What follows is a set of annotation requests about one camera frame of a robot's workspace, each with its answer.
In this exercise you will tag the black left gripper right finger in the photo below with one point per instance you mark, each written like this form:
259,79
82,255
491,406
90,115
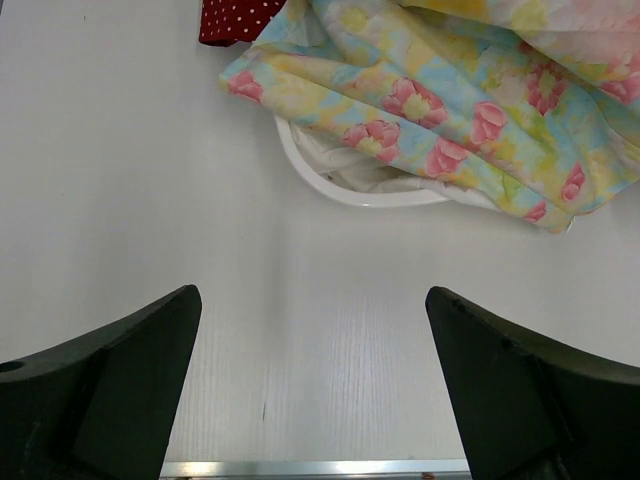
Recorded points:
528,406

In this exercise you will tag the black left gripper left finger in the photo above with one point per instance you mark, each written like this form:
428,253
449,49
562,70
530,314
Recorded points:
102,405

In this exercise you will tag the yellow blue tie-dye skirt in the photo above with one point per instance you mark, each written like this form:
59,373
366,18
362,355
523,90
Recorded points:
533,104

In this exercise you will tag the white ruffled skirt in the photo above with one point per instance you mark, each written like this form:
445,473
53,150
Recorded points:
353,170

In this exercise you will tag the red polka dot skirt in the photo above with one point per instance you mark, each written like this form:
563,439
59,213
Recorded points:
224,23

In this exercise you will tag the white perforated plastic basket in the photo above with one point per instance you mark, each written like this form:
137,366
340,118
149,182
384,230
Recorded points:
348,197

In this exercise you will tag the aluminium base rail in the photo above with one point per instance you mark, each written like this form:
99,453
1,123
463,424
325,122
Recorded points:
365,469

